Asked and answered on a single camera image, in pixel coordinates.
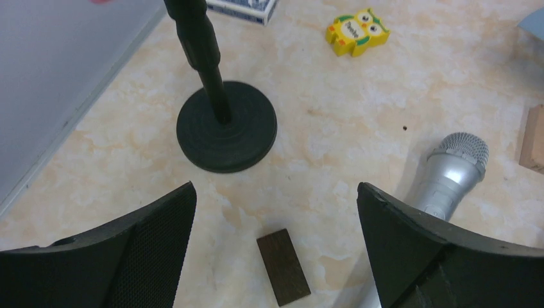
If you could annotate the dark brown wooden block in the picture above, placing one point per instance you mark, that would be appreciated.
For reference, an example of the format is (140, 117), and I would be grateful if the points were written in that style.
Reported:
(283, 267)

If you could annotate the small grey picture card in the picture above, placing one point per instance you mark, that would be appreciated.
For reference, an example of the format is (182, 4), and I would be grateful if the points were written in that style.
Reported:
(256, 11)

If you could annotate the small wooden block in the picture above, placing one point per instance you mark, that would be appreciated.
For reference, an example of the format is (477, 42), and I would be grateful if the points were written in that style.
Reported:
(531, 155)

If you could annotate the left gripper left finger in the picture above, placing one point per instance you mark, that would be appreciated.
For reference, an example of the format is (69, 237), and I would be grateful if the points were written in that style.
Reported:
(133, 261)

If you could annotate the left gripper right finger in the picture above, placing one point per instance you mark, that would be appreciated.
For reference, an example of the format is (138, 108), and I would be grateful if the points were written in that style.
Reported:
(418, 260)

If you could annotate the light blue music stand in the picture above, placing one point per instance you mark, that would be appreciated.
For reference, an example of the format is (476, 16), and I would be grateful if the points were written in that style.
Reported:
(533, 23)

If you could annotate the yellow owl toy block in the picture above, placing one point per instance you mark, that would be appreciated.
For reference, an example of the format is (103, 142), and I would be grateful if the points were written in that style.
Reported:
(354, 33)

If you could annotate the pink microphone on stand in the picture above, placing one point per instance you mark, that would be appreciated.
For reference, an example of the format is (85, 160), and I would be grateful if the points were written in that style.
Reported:
(227, 126)

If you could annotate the grey microphone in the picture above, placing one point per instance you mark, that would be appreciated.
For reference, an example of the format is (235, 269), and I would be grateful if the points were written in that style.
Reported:
(452, 170)

